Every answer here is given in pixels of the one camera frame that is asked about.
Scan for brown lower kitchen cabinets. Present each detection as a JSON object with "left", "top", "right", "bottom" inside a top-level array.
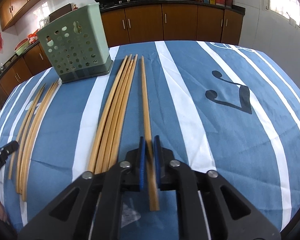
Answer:
[{"left": 0, "top": 2, "right": 246, "bottom": 108}]

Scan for bamboo chopstick group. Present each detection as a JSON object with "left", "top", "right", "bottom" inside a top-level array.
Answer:
[
  {"left": 21, "top": 96, "right": 52, "bottom": 202},
  {"left": 16, "top": 81, "right": 58, "bottom": 194},
  {"left": 100, "top": 57, "right": 133, "bottom": 172},
  {"left": 16, "top": 81, "right": 59, "bottom": 194},
  {"left": 107, "top": 54, "right": 139, "bottom": 169},
  {"left": 88, "top": 56, "right": 129, "bottom": 173},
  {"left": 93, "top": 54, "right": 133, "bottom": 174},
  {"left": 8, "top": 85, "right": 46, "bottom": 179}
]

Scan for blue white striped tablecloth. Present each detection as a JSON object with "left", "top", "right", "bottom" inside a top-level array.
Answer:
[{"left": 0, "top": 41, "right": 300, "bottom": 231}]

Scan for green plastic basin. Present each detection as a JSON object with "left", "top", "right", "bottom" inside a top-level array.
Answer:
[{"left": 15, "top": 38, "right": 30, "bottom": 56}]

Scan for green perforated utensil holder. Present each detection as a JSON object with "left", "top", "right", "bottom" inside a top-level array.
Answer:
[{"left": 37, "top": 3, "right": 113, "bottom": 83}]

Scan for red bag on counter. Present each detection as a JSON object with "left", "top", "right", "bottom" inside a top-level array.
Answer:
[{"left": 27, "top": 29, "right": 39, "bottom": 44}]

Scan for dark wooden cutting board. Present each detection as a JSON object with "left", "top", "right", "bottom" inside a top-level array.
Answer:
[{"left": 49, "top": 3, "right": 73, "bottom": 23}]

